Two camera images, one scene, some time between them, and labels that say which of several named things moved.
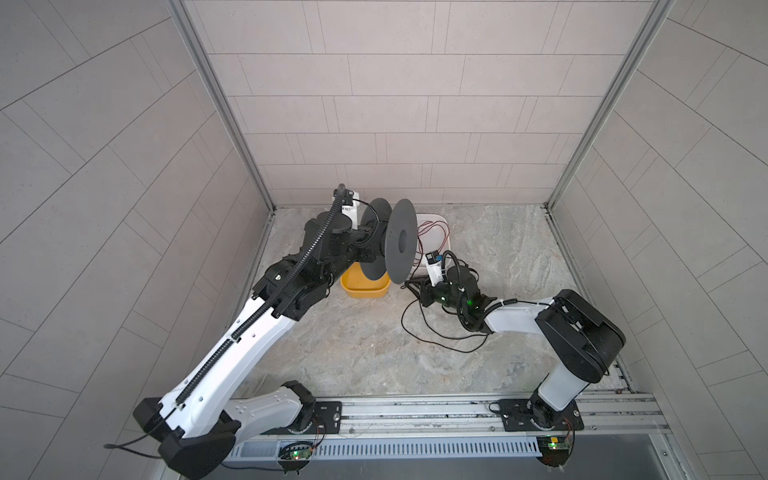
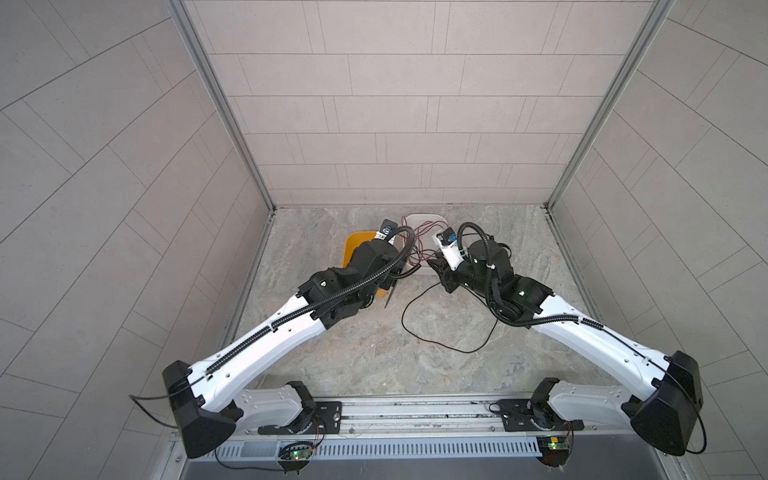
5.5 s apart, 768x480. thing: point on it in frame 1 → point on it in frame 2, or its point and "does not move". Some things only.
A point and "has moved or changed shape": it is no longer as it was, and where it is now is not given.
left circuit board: [295, 452] does not move
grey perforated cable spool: [396, 228] has moved or changed shape
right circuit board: [554, 449] does not move
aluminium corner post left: [184, 17] does not move
